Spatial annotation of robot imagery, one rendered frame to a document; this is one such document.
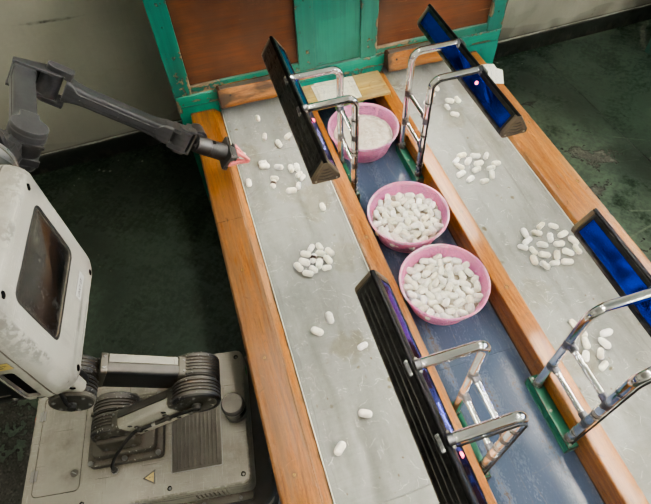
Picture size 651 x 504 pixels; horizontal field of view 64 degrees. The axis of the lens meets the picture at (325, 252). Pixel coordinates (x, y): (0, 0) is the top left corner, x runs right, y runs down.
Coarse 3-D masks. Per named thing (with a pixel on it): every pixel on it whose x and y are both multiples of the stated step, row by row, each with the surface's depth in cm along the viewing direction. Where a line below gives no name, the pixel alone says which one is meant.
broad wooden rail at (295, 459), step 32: (224, 128) 200; (224, 192) 178; (224, 224) 170; (224, 256) 162; (256, 256) 162; (256, 288) 155; (256, 320) 148; (256, 352) 143; (288, 352) 144; (256, 384) 137; (288, 384) 137; (288, 416) 132; (288, 448) 127; (288, 480) 123; (320, 480) 124
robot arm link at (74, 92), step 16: (48, 64) 140; (64, 96) 145; (80, 96) 146; (96, 96) 148; (96, 112) 150; (112, 112) 151; (128, 112) 152; (144, 112) 158; (144, 128) 156; (160, 128) 157; (176, 128) 159; (176, 144) 162
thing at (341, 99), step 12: (300, 72) 157; (312, 72) 157; (324, 72) 158; (336, 72) 159; (336, 84) 164; (348, 96) 150; (312, 108) 148; (324, 108) 149; (348, 120) 167; (348, 156) 175
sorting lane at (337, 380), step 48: (240, 144) 195; (288, 144) 194; (288, 240) 168; (336, 240) 167; (288, 288) 157; (336, 288) 157; (288, 336) 148; (336, 336) 147; (336, 384) 139; (384, 384) 139; (336, 432) 132; (384, 432) 131; (336, 480) 125; (384, 480) 125
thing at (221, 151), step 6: (228, 138) 175; (216, 144) 169; (222, 144) 171; (228, 144) 172; (216, 150) 169; (222, 150) 170; (228, 150) 171; (210, 156) 170; (216, 156) 170; (222, 156) 171; (228, 156) 171; (234, 156) 170; (222, 162) 173; (228, 162) 171; (222, 168) 172
